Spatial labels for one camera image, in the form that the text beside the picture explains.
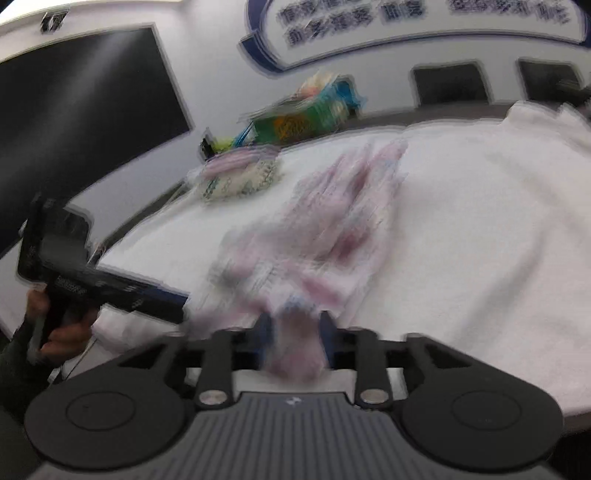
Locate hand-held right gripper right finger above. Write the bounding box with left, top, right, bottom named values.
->
left=320, top=311, right=468, bottom=411

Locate folded pink dotted garment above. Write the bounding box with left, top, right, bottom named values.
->
left=203, top=147, right=278, bottom=178

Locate white fluffy blanket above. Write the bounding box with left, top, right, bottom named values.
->
left=91, top=99, right=591, bottom=416

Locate folded cream teal-flower garment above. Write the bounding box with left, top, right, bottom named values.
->
left=200, top=157, right=283, bottom=202

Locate cream cloth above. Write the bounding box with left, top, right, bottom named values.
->
left=299, top=73, right=334, bottom=99

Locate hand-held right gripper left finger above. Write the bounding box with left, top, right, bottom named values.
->
left=117, top=314, right=274, bottom=411

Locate blue lettered wall sign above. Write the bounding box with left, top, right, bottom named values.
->
left=238, top=0, right=591, bottom=78

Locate person's left hand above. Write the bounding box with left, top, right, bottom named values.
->
left=25, top=291, right=100, bottom=366

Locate black wall screen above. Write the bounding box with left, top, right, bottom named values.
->
left=0, top=25, right=193, bottom=260

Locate green fabric bag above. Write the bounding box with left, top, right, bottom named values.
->
left=233, top=74, right=366, bottom=147

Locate black office chair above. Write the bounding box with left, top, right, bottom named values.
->
left=516, top=58, right=591, bottom=103
left=411, top=62, right=491, bottom=108

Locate floral ruffled white garment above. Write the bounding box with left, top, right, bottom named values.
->
left=188, top=138, right=411, bottom=385

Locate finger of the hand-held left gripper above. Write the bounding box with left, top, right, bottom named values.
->
left=133, top=279, right=189, bottom=325

